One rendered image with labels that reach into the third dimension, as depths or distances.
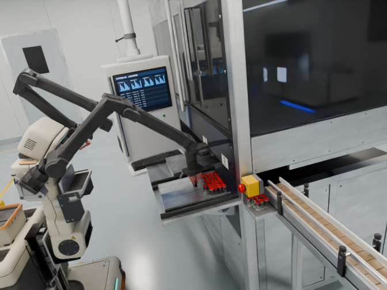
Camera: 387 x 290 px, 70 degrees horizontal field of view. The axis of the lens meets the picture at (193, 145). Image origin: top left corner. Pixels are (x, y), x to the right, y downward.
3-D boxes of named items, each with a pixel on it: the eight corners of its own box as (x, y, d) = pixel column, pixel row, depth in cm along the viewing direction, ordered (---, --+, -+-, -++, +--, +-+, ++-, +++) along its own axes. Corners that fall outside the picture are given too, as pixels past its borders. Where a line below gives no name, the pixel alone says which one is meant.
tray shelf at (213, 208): (210, 151, 201) (209, 149, 201) (255, 199, 138) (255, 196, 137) (145, 166, 191) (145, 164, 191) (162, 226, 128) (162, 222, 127)
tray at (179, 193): (214, 175, 163) (213, 170, 162) (231, 197, 139) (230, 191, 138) (158, 189, 156) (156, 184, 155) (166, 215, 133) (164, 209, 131)
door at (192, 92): (186, 100, 210) (174, 16, 188) (205, 114, 167) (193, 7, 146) (186, 100, 209) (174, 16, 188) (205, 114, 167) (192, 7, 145)
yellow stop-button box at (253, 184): (255, 186, 131) (254, 173, 128) (263, 194, 124) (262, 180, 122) (241, 190, 129) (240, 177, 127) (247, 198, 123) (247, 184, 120)
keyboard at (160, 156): (178, 151, 225) (178, 148, 224) (185, 156, 213) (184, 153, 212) (131, 164, 212) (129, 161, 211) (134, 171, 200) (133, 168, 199)
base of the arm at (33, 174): (28, 170, 122) (16, 183, 110) (40, 157, 120) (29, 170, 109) (45, 182, 125) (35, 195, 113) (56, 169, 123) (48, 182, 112)
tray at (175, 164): (212, 151, 196) (212, 147, 195) (226, 166, 173) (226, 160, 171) (166, 162, 189) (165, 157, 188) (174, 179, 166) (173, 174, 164)
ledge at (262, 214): (268, 198, 137) (268, 195, 137) (283, 212, 126) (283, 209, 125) (243, 205, 134) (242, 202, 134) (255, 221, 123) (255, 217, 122)
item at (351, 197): (248, 159, 374) (244, 95, 342) (384, 271, 187) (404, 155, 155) (177, 177, 354) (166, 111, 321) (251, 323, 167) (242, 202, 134)
